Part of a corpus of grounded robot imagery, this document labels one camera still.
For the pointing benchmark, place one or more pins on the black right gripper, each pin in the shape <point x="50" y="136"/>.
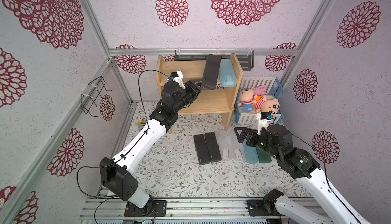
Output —
<point x="249" y="136"/>

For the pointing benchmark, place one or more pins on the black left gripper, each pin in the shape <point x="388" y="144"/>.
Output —
<point x="190" y="85"/>

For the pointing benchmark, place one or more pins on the black pencil case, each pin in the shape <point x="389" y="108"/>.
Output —
<point x="213" y="147"/>
<point x="201" y="149"/>
<point x="211" y="72"/>

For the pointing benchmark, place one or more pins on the clear pencil case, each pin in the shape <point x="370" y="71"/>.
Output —
<point x="224" y="144"/>
<point x="236" y="146"/>

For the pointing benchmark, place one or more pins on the teal pencil case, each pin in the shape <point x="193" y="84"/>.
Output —
<point x="250" y="154"/>

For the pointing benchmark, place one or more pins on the dark green pencil case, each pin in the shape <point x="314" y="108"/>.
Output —
<point x="263" y="157"/>

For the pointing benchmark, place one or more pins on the light teal case top shelf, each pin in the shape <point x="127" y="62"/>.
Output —
<point x="227" y="73"/>

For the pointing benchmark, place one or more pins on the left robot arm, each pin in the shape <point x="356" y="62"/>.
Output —
<point x="117" y="173"/>

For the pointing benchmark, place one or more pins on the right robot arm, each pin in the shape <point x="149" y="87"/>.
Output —
<point x="306" y="170"/>

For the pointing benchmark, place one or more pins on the wooden two-tier shelf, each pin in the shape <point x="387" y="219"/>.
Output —
<point x="209" y="101"/>

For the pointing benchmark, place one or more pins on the plush doll blue pants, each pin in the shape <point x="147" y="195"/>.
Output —
<point x="245" y="102"/>

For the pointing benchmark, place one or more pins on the plush doll orange striped shirt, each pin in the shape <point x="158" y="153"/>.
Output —
<point x="266" y="103"/>

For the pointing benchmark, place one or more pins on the blue white toy crib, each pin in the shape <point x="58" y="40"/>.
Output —
<point x="260" y="86"/>

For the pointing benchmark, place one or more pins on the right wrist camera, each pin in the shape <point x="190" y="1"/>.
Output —
<point x="264" y="119"/>

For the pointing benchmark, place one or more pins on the grey plush toy keychain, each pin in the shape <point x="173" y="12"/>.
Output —
<point x="141" y="125"/>

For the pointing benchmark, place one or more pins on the black wire wall hanger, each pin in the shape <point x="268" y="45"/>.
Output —
<point x="88" y="100"/>

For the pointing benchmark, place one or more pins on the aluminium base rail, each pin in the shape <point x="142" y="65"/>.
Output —
<point x="183" y="211"/>

